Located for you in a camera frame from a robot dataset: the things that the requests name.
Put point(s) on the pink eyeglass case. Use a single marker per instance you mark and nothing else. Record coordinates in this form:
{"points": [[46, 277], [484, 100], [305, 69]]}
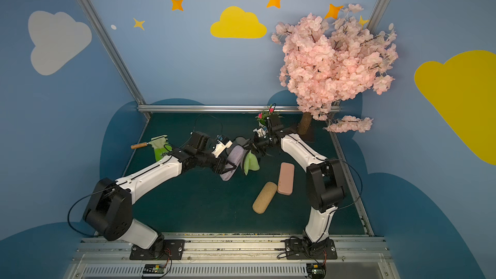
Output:
{"points": [[286, 179]]}

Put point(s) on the small potted pink flowers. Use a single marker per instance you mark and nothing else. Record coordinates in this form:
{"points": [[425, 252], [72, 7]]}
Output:
{"points": [[263, 116]]}

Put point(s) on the purple eyeglass case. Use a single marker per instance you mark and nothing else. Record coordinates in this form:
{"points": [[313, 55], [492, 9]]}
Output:
{"points": [[234, 160]]}

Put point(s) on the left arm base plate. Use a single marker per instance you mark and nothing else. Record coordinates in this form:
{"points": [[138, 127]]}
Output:
{"points": [[162, 249]]}

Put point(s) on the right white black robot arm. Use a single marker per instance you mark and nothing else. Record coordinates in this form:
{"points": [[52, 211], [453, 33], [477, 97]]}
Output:
{"points": [[325, 178]]}

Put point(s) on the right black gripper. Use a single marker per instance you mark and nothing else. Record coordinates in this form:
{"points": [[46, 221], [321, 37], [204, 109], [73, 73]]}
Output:
{"points": [[257, 147]]}

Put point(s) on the pink cherry blossom tree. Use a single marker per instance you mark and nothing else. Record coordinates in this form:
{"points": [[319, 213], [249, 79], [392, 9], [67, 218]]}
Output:
{"points": [[333, 59]]}

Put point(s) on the wooden handled garden trowel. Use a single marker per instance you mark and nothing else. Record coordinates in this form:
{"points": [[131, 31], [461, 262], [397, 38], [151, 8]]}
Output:
{"points": [[158, 139]]}

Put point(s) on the aluminium front rail frame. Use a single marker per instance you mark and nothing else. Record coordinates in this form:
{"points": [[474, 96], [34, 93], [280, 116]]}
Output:
{"points": [[213, 255]]}

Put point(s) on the green black work glove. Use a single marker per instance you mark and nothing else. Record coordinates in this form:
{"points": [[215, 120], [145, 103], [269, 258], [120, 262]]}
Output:
{"points": [[161, 150]]}

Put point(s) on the beige cork eyeglass case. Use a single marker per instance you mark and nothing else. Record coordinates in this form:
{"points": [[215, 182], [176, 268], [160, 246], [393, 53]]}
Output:
{"points": [[265, 197]]}

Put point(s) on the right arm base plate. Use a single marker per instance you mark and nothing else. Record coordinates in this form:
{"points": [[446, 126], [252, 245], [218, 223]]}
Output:
{"points": [[303, 249]]}

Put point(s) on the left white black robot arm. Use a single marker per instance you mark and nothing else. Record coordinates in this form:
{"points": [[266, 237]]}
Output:
{"points": [[110, 207]]}

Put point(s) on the right green circuit board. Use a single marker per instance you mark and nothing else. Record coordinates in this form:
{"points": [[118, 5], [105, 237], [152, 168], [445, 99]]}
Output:
{"points": [[315, 271]]}

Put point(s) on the grey green microfibre cloth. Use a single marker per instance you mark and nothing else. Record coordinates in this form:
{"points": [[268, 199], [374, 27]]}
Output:
{"points": [[250, 161]]}

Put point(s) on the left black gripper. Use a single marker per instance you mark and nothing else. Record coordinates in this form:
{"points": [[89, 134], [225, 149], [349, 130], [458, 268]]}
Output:
{"points": [[221, 163]]}

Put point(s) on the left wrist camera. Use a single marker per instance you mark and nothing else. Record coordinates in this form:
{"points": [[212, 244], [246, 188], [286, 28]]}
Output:
{"points": [[222, 143]]}

